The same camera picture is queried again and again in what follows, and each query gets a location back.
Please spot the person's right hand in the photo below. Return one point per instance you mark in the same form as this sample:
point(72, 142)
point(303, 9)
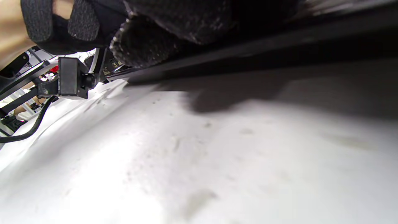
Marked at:
point(192, 18)

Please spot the black plastic tray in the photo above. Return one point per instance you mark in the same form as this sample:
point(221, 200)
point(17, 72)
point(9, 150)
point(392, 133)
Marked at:
point(279, 46)

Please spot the person's left hand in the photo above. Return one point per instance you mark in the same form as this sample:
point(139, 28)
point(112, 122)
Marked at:
point(143, 46)

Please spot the person's left forearm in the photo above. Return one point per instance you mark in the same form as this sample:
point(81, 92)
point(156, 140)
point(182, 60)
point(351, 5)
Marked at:
point(11, 28)

